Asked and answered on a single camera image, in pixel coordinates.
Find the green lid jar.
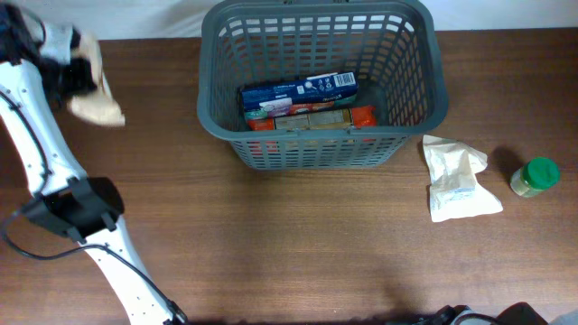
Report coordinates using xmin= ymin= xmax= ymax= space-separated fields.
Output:
xmin=509 ymin=157 xmax=560 ymax=198

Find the grey plastic basket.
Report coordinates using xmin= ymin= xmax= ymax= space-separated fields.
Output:
xmin=197 ymin=0 xmax=449 ymax=170

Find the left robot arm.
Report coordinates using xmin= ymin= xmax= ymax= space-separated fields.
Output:
xmin=1 ymin=2 xmax=188 ymax=324

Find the blue cardboard box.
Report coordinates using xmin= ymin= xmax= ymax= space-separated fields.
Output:
xmin=240 ymin=72 xmax=359 ymax=121

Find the beige paper pouch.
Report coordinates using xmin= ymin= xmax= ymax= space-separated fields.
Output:
xmin=423 ymin=135 xmax=503 ymax=222
xmin=67 ymin=32 xmax=126 ymax=127

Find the black equipment at table edge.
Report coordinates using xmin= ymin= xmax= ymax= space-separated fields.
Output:
xmin=416 ymin=302 xmax=548 ymax=325

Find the orange pasta packet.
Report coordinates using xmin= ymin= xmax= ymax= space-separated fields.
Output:
xmin=247 ymin=106 xmax=378 ymax=131

